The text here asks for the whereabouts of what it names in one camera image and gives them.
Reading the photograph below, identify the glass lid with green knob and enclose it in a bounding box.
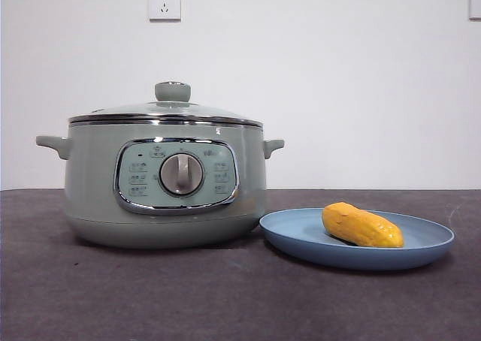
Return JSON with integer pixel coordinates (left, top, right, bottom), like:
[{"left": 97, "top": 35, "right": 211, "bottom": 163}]
[{"left": 68, "top": 80, "right": 264, "bottom": 128}]

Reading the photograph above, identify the white wall socket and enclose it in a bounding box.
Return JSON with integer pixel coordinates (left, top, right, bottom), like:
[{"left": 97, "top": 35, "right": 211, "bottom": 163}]
[{"left": 148, "top": 0, "right": 182, "bottom": 22}]

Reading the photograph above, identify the pale green electric steamer pot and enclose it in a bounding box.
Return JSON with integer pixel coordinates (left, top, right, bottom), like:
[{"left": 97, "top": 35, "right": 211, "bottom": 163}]
[{"left": 35, "top": 119, "right": 286, "bottom": 249}]

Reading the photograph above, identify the blue round plate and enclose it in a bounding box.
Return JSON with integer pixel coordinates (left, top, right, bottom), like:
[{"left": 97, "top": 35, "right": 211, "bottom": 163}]
[{"left": 259, "top": 207, "right": 455, "bottom": 271}]

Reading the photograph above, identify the yellow corn cob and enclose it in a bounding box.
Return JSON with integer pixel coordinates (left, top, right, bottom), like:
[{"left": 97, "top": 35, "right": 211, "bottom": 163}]
[{"left": 321, "top": 201, "right": 405, "bottom": 249}]

